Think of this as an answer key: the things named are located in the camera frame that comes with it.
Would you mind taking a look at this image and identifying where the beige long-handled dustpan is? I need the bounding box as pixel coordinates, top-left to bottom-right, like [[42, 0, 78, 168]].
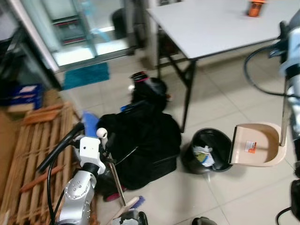
[[229, 87, 289, 167]]

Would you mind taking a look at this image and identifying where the teal floor mat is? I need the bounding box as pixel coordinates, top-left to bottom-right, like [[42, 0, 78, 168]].
[[61, 62, 111, 91]]

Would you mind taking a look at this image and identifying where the large black bag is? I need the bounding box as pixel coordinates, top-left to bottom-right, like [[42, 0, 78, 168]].
[[96, 110, 182, 191]]

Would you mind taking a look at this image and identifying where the blue cloth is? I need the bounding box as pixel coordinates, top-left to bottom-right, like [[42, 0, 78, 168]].
[[80, 110, 100, 137]]

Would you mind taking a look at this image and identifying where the wooden slatted pallet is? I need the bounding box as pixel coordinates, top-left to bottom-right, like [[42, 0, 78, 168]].
[[0, 102, 97, 225]]

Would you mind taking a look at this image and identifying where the white yellow crumpled wrapper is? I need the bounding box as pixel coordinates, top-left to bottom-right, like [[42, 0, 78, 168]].
[[193, 145, 215, 168]]

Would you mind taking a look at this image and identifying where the black round trash bin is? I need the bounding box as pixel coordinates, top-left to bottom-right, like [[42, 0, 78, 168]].
[[181, 127, 235, 174]]

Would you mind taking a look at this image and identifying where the blue cardboard box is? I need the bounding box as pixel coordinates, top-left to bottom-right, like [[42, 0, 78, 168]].
[[7, 83, 44, 111]]

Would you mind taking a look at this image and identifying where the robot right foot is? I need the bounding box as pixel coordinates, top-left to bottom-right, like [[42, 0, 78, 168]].
[[191, 217, 218, 225]]

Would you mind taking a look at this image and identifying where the glass sliding door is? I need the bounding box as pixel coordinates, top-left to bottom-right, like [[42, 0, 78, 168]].
[[7, 0, 143, 73]]

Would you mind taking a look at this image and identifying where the white folding table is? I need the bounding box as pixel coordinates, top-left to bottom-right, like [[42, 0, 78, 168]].
[[145, 0, 300, 135]]

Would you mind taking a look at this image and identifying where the orange black device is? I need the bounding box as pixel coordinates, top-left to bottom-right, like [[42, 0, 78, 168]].
[[247, 0, 267, 18]]

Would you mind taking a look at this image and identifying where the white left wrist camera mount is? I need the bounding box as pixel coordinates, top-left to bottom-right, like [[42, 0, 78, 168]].
[[78, 136, 107, 175]]

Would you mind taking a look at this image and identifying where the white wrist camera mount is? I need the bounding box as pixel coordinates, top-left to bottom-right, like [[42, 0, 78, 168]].
[[280, 27, 300, 78], [78, 136, 107, 175]]

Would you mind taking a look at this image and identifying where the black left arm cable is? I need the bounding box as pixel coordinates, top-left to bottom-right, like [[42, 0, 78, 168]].
[[37, 123, 86, 225]]

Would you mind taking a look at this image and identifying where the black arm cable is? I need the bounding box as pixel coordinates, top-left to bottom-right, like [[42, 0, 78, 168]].
[[243, 41, 288, 99], [37, 123, 86, 225]]

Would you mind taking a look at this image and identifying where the small black bag red ring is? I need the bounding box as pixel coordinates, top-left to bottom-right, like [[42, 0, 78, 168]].
[[129, 70, 171, 113]]

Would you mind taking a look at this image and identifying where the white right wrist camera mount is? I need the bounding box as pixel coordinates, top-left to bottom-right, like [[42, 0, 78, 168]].
[[280, 27, 300, 78]]

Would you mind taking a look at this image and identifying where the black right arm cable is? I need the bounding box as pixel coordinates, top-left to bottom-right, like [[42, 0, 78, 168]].
[[243, 41, 288, 99]]

